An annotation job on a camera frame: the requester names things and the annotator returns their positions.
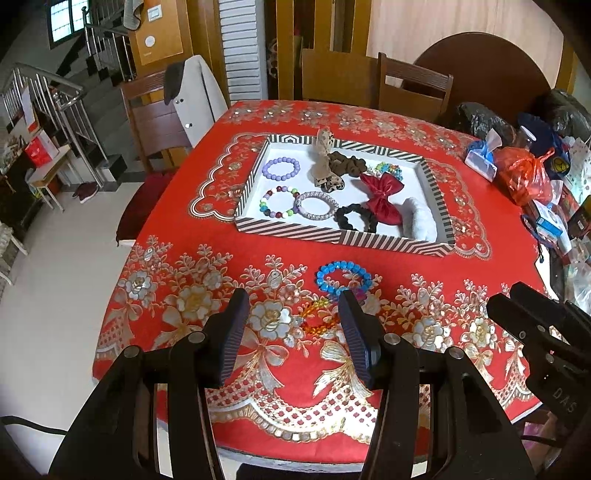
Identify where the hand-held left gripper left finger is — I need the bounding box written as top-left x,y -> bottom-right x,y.
48,288 -> 251,480

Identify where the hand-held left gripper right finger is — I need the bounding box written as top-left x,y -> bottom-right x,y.
338,290 -> 532,480

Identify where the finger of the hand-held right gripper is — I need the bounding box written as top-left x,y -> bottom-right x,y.
509,281 -> 591,352
486,293 -> 580,414

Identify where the orange bead bracelet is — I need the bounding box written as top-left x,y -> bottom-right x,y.
299,298 -> 345,334

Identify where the blue bead bracelet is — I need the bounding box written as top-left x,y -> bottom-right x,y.
316,261 -> 373,296

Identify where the multicolour bead bracelet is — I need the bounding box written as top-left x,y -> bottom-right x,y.
259,185 -> 301,220

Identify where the red satin bow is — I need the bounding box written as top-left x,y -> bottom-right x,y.
359,172 -> 407,227

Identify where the leopard print scrunchie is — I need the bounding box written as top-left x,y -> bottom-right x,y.
310,154 -> 347,192

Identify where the purple bead bracelet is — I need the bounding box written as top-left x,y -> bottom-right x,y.
261,157 -> 302,182

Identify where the rainbow small-bead bracelet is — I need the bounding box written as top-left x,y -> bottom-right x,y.
373,161 -> 402,182

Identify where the brown scrunchie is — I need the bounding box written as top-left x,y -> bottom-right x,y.
329,150 -> 370,178

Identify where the striped white tray box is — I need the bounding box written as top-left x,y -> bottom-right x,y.
235,133 -> 455,258

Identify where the beige lace bow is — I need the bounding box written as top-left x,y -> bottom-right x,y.
313,128 -> 337,158

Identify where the red floral tablecloth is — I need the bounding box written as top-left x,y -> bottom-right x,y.
90,99 -> 555,455

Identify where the black scrunchie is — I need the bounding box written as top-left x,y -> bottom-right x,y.
334,203 -> 380,232

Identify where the white fluffy scrunchie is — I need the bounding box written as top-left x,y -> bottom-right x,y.
401,196 -> 438,241

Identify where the orange plastic bag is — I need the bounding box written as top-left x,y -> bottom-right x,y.
494,147 -> 557,206

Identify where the dark red seat cushion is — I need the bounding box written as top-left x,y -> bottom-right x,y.
116,173 -> 178,247

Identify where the blue and white packet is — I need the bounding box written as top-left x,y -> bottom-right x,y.
464,129 -> 502,178

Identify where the navy blue bag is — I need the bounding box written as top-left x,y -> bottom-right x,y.
517,113 -> 571,181

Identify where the black plastic bag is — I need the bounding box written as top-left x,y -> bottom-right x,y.
538,89 -> 591,139
454,102 -> 518,147

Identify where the wooden chair with slatted back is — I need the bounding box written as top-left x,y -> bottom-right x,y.
121,69 -> 218,174

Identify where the white jacket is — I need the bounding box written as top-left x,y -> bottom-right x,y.
164,54 -> 230,148

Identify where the wooden chair with open back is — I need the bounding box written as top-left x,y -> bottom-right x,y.
376,52 -> 454,125

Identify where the small white table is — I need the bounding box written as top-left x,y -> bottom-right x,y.
28,144 -> 75,213

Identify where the round brown board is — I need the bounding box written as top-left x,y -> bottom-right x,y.
413,31 -> 555,104

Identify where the wooden chair with solid back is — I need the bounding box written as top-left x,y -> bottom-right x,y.
301,46 -> 382,110

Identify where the red box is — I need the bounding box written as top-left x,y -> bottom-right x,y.
24,138 -> 58,167

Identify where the white louvered panel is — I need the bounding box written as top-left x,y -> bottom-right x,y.
219,0 -> 269,103

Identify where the metal stair railing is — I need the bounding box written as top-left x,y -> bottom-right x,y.
0,62 -> 107,190

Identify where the wooden door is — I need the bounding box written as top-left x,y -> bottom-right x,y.
127,0 -> 195,70

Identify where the window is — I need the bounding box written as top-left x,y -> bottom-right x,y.
48,0 -> 90,49

